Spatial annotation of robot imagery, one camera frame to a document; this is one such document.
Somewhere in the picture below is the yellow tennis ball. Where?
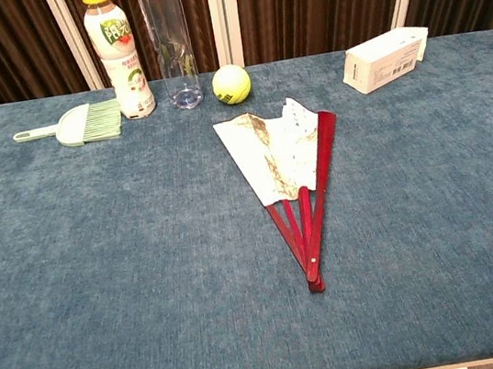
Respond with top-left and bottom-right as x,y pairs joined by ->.
208,61 -> 255,108

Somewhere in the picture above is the white cardboard box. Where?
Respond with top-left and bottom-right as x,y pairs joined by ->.
336,22 -> 437,98

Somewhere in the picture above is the clear plastic water bottle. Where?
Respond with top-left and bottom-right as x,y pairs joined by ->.
136,0 -> 207,115

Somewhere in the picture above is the blue fabric table cover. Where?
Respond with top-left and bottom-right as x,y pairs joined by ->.
0,27 -> 493,369

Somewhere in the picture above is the pale green hand brush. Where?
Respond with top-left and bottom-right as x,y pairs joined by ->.
8,96 -> 127,157

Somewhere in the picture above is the red-ribbed paper folding fan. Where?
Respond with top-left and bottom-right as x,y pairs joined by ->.
209,90 -> 364,307

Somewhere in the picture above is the white milk tea bottle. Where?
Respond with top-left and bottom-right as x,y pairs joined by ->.
79,0 -> 159,124

